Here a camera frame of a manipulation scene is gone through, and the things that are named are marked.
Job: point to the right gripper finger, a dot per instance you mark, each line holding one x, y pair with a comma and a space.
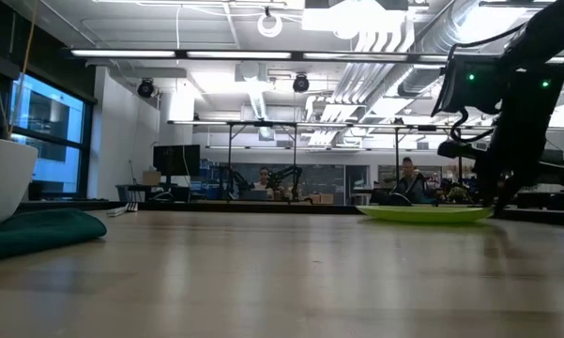
507, 195
486, 192

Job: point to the lime green plate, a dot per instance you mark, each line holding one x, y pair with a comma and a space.
422, 215

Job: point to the white bowl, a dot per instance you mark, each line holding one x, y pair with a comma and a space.
4, 178

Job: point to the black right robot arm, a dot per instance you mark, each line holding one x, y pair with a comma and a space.
544, 28

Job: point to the black background robot arm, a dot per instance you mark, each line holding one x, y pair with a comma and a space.
234, 180
286, 176

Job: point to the small potted plant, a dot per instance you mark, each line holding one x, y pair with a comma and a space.
457, 194

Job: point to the person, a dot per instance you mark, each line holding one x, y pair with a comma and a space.
410, 183
264, 180

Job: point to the long light bar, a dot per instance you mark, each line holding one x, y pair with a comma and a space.
239, 55

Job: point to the black computer monitor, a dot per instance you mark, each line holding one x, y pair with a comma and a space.
176, 159

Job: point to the cardboard box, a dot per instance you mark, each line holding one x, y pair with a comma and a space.
151, 178

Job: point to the dark-framed window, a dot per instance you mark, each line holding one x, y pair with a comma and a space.
51, 127

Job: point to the dark green folded cloth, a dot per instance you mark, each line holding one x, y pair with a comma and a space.
37, 232

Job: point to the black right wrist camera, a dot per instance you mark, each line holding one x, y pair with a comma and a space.
469, 87

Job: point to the silver ventilation duct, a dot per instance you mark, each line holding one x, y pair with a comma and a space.
431, 42

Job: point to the black background workstation frame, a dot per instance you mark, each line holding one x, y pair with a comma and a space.
294, 141

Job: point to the black ceiling camera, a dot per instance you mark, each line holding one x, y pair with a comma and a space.
145, 88
300, 83

